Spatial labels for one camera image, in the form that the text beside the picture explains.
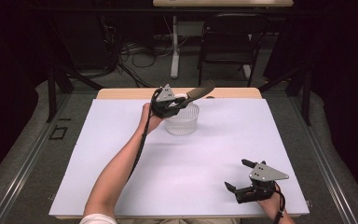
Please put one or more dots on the white-legged wooden desk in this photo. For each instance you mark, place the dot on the white-legged wooden desk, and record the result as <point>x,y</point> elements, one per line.
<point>175,56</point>

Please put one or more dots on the person's right hand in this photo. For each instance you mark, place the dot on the person's right hand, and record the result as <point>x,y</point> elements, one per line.
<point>270,203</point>

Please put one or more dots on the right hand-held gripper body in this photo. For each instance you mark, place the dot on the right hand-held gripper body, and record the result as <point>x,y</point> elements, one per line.
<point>261,183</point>

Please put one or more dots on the person's white sleeve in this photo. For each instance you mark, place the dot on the person's white sleeve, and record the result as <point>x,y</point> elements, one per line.
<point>98,219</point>

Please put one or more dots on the aluminium floor rail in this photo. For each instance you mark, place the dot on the aluminium floor rail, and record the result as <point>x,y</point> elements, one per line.
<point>326,168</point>
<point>28,161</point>

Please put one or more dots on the white plastic basket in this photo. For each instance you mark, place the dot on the white plastic basket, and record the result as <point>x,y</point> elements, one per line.
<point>183,123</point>

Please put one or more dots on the black folding chair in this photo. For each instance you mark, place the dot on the black folding chair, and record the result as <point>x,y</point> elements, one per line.
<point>230,43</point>

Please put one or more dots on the person's left hand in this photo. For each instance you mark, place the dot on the person's left hand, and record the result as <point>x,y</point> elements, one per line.
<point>150,119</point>

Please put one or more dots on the black kitchen knife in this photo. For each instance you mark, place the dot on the black kitchen knife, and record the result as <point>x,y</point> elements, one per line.
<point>200,91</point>

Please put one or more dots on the black metal stand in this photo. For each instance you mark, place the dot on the black metal stand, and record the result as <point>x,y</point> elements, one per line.
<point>52,93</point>
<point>306,96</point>

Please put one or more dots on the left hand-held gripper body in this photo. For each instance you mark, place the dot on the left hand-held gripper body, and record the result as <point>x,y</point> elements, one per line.
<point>164,105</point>

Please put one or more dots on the white table mat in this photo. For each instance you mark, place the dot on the white table mat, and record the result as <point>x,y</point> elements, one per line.
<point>205,174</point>

